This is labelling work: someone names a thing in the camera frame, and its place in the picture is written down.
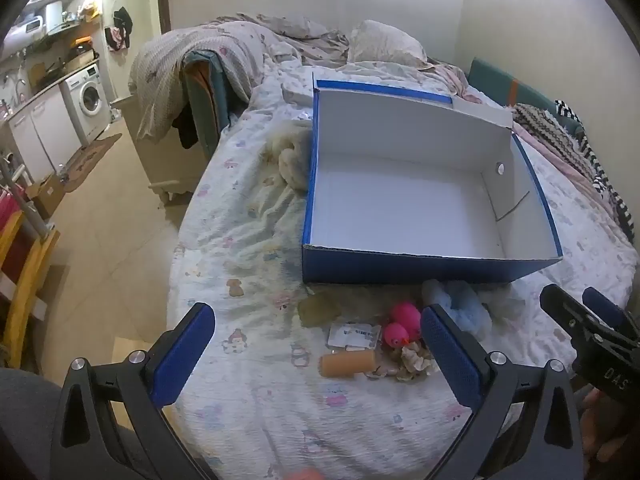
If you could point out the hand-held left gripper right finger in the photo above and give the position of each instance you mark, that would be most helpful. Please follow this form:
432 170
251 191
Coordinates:
452 355

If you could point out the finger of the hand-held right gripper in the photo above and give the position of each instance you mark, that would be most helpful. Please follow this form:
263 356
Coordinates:
562 310
602 306

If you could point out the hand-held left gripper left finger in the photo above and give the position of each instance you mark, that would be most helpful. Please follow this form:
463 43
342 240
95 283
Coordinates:
182 355

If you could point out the floral fabric scrunchie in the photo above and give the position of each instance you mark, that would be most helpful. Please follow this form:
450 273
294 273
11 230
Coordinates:
415 360

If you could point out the light blue fluffy sock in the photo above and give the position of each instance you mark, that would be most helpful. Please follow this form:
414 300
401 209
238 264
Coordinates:
465 305

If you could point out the white fluffy sock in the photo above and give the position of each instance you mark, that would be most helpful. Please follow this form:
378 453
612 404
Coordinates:
502 305

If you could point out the pink rubber duck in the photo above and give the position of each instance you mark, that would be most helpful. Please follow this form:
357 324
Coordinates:
405 314

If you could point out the white plastic packet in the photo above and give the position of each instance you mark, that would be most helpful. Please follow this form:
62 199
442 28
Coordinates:
350 337

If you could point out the orange foam roller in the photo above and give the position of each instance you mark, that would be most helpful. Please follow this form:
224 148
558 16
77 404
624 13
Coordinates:
347 362

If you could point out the olive tan sponge pad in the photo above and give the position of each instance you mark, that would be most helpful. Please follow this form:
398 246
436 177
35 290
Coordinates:
320 310

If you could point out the blue and white cardboard box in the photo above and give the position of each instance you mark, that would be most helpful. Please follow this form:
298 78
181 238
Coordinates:
400 200

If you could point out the cream plush toy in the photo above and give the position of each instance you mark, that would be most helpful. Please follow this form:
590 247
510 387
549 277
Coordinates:
292 160

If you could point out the person's right hand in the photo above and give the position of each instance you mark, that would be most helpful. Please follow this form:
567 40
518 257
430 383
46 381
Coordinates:
597 420

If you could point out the black and white striped blanket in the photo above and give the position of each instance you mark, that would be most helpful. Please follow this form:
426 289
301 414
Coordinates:
595 160

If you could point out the yellow wooden chair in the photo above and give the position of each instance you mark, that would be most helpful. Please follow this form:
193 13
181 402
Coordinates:
32 280

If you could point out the person's grey trouser leg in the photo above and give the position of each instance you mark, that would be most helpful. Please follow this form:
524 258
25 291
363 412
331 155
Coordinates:
25 425

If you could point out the beige wooden cabinet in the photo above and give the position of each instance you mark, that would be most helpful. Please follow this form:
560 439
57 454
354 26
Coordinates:
155 165

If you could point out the brown cardboard box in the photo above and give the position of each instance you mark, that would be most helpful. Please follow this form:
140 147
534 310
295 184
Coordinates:
47 197

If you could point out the red bag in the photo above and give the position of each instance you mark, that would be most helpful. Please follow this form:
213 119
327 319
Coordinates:
10 230

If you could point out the brown doormat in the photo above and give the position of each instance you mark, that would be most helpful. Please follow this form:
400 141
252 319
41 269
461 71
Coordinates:
92 160

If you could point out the metal rack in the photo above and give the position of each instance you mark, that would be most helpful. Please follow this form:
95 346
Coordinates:
25 200

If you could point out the dark garment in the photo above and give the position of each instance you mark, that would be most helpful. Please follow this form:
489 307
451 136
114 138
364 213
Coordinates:
186 130

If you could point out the teal padded bed board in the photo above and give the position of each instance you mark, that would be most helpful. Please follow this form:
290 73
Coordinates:
205 95
500 80

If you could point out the white kitchen cabinet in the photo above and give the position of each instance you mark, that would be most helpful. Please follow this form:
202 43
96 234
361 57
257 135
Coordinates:
40 135

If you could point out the white washing machine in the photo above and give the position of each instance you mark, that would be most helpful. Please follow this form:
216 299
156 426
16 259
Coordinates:
90 97

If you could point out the floral quilted duvet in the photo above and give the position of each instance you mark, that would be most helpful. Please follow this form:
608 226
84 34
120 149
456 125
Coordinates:
165 70

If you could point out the cream pillow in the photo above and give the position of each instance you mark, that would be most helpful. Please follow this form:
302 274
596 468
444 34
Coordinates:
385 42

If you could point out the white water heater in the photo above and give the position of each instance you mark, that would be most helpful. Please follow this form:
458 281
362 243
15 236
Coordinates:
50 17

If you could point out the clothes hanging on wall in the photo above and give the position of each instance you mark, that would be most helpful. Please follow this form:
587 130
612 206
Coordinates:
120 27

